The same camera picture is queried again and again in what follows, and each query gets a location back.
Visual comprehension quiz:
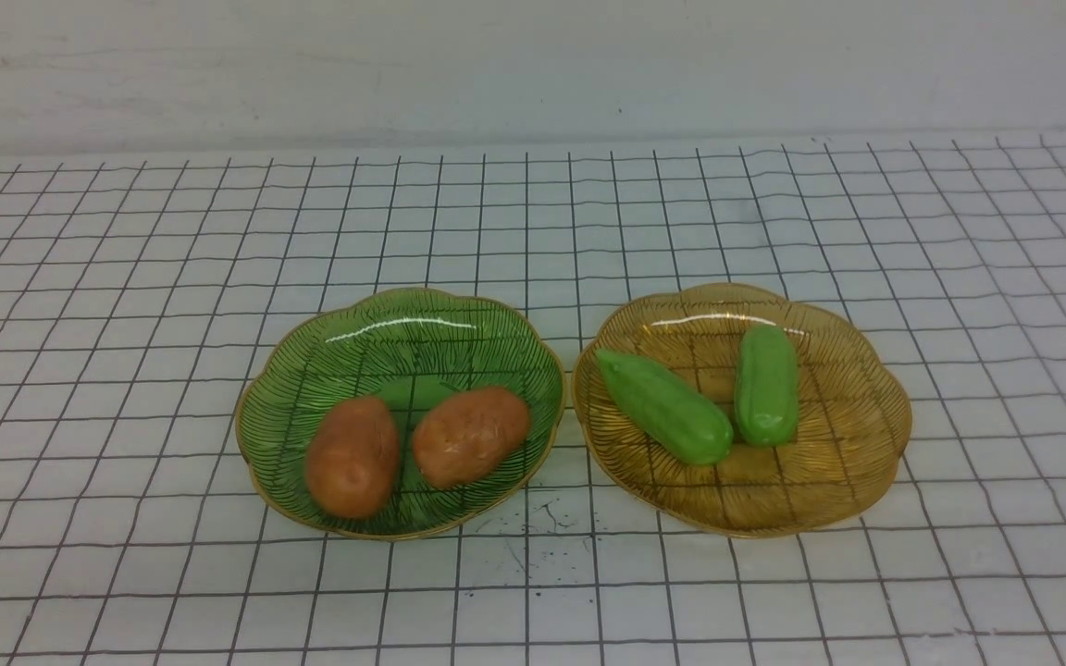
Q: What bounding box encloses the green glass plate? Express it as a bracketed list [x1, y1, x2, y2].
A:
[233, 287, 567, 541]

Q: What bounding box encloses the green cucumber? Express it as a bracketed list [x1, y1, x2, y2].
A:
[734, 324, 800, 448]
[595, 350, 734, 465]

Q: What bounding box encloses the orange potato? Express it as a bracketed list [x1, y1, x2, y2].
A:
[411, 385, 532, 490]
[304, 395, 401, 520]

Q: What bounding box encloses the amber glass plate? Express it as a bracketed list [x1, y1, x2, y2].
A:
[574, 282, 912, 538]

